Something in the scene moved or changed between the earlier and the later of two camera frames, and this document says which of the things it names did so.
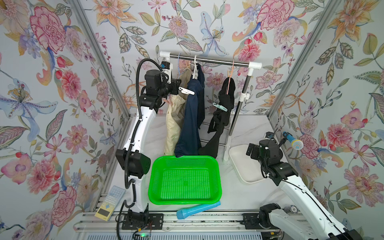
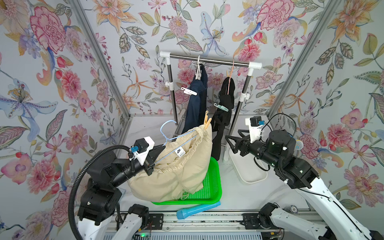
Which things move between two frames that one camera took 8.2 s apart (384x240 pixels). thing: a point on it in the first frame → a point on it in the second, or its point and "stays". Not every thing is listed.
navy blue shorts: x=189 y=141 stays
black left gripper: x=173 y=90 → x=149 y=162
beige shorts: x=175 y=109 → x=179 y=173
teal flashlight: x=184 y=212 stays
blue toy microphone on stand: x=296 y=144 stays
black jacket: x=226 y=91 stays
